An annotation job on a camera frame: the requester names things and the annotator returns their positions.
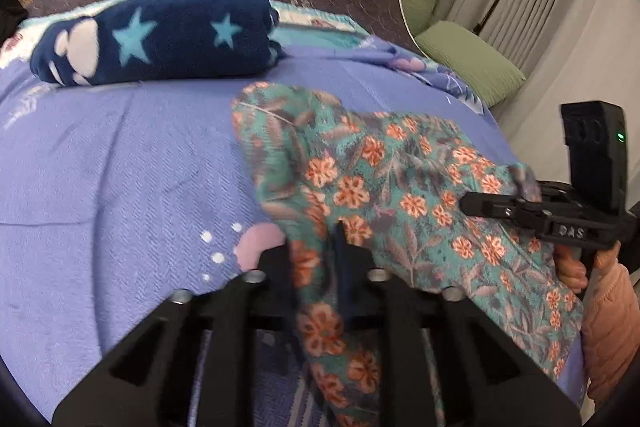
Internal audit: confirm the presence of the navy star fleece blanket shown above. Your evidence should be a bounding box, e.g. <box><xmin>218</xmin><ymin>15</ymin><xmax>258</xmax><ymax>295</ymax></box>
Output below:
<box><xmin>29</xmin><ymin>0</ymin><xmax>288</xmax><ymax>88</ymax></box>

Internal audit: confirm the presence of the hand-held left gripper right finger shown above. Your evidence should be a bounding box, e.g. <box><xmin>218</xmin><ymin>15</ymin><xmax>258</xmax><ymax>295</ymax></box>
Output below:
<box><xmin>331</xmin><ymin>223</ymin><xmax>583</xmax><ymax>427</ymax></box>

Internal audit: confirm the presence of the person's right hand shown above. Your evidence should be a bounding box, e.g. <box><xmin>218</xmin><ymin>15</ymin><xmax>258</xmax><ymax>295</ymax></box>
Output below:
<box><xmin>555</xmin><ymin>241</ymin><xmax>622</xmax><ymax>299</ymax></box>

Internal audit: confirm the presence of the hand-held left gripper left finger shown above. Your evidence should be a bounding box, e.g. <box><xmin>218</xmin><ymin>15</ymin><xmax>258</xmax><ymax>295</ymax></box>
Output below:
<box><xmin>52</xmin><ymin>246</ymin><xmax>301</xmax><ymax>427</ymax></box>

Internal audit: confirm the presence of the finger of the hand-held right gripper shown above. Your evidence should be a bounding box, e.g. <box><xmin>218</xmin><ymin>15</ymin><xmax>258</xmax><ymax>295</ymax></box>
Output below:
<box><xmin>459</xmin><ymin>181</ymin><xmax>571</xmax><ymax>230</ymax></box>

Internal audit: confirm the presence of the teal floral garment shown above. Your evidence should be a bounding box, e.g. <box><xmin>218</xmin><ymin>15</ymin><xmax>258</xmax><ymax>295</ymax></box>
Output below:
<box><xmin>231</xmin><ymin>82</ymin><xmax>585</xmax><ymax>427</ymax></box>

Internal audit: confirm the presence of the person's right forearm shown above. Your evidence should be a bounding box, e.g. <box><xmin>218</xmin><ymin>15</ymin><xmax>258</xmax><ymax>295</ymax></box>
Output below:
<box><xmin>581</xmin><ymin>256</ymin><xmax>637</xmax><ymax>404</ymax></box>

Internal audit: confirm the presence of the large green pillow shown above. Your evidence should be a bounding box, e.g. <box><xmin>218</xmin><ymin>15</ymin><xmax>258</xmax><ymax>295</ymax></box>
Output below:
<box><xmin>415</xmin><ymin>21</ymin><xmax>527</xmax><ymax>108</ymax></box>

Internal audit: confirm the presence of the blue printed blanket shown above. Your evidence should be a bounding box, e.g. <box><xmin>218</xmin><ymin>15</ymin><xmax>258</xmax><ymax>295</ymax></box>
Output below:
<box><xmin>0</xmin><ymin>2</ymin><xmax>586</xmax><ymax>427</ymax></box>

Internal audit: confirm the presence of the black garment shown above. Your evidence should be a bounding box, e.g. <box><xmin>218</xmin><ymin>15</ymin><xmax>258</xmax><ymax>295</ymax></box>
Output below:
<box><xmin>0</xmin><ymin>0</ymin><xmax>28</xmax><ymax>38</ymax></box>

